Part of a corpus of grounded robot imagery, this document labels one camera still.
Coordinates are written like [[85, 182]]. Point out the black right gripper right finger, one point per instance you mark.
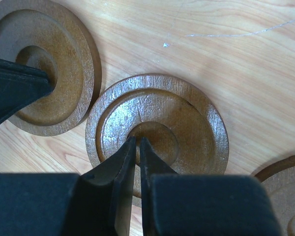
[[201, 205]]

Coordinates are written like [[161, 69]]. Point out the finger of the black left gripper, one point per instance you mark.
[[20, 86]]

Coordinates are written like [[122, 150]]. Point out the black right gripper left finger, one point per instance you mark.
[[97, 203]]

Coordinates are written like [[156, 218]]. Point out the brown wooden coaster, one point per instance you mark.
[[278, 180], [181, 123], [46, 35]]

